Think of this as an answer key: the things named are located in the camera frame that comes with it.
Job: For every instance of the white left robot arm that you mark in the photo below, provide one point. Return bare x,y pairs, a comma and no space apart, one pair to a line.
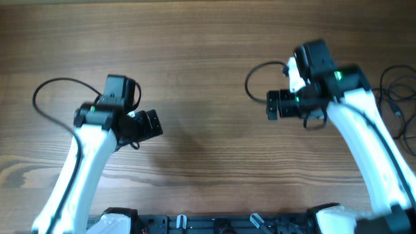
99,129

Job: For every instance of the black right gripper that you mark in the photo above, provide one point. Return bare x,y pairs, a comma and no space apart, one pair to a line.
285,108

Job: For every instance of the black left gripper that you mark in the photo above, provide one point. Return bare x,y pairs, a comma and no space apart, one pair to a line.
147,129

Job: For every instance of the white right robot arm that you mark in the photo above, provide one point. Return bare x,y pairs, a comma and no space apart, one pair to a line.
342,95

